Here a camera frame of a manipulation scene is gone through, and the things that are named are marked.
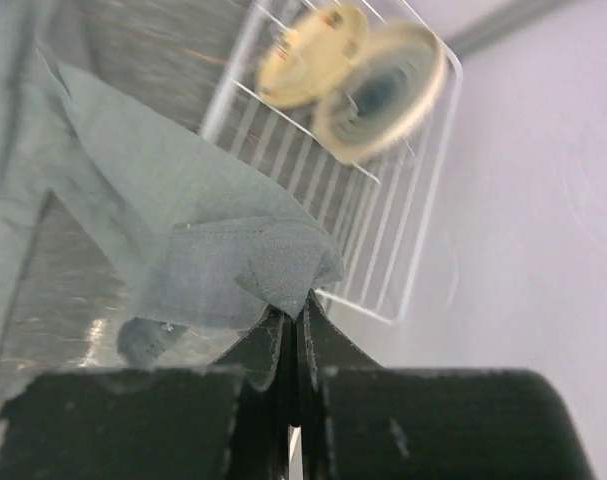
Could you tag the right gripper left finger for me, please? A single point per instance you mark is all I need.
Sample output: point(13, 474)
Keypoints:
point(226, 420)

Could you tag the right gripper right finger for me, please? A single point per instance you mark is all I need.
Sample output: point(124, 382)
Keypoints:
point(361, 420)

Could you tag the grey button shirt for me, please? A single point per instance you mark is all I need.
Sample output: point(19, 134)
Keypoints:
point(199, 236)

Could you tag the beige bowl blue centre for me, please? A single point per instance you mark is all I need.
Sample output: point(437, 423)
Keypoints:
point(395, 81)

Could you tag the beige plate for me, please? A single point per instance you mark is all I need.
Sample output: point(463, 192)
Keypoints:
point(312, 57)

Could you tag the white wire basket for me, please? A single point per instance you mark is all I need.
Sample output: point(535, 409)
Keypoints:
point(378, 213)

